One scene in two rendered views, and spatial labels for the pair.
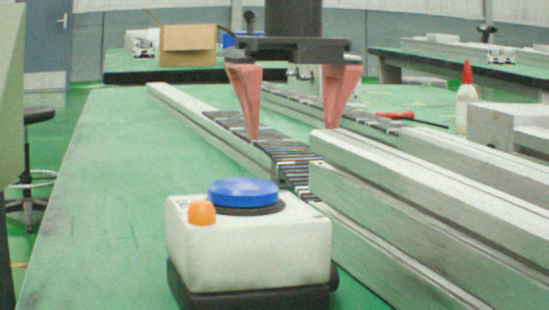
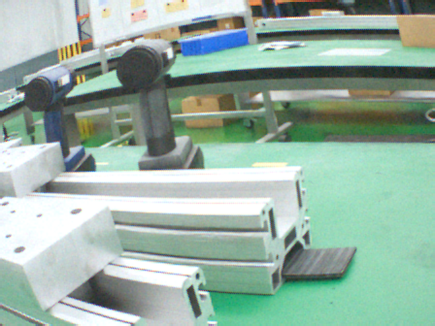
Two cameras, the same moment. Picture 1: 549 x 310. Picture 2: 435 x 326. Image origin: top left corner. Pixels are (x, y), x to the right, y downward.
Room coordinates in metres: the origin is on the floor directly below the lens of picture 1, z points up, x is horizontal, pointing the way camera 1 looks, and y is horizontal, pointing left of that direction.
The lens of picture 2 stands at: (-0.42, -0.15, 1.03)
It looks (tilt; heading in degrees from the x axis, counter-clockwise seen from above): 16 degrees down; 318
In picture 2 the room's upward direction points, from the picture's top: 12 degrees counter-clockwise
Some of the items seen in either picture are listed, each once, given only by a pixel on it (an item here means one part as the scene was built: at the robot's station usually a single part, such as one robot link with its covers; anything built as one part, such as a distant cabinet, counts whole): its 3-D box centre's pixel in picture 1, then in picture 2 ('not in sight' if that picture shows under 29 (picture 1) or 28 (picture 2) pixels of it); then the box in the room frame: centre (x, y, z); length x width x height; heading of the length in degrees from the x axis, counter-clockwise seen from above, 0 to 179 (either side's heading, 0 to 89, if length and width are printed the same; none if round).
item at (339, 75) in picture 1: (318, 89); not in sight; (0.79, -0.04, 0.88); 0.07 x 0.07 x 0.09; 17
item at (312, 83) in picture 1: (325, 77); not in sight; (1.63, -0.10, 0.83); 0.11 x 0.10 x 0.10; 108
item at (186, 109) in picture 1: (196, 115); not in sight; (1.25, 0.12, 0.79); 0.96 x 0.04 x 0.03; 17
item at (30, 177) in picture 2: not in sight; (12, 179); (0.27, -0.37, 0.87); 0.16 x 0.11 x 0.07; 17
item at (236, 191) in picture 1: (242, 199); not in sight; (0.45, 0.02, 0.84); 0.04 x 0.04 x 0.02
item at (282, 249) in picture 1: (257, 253); not in sight; (0.45, 0.01, 0.81); 0.10 x 0.08 x 0.06; 107
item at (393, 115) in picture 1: (419, 121); not in sight; (1.26, -0.23, 0.79); 0.16 x 0.08 x 0.02; 27
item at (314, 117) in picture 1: (312, 111); not in sight; (1.30, -0.06, 0.79); 0.96 x 0.04 x 0.03; 17
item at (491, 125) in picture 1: (517, 158); not in sight; (0.69, -0.23, 0.83); 0.12 x 0.09 x 0.10; 107
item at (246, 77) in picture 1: (268, 90); not in sight; (0.78, 0.01, 0.88); 0.07 x 0.07 x 0.09; 17
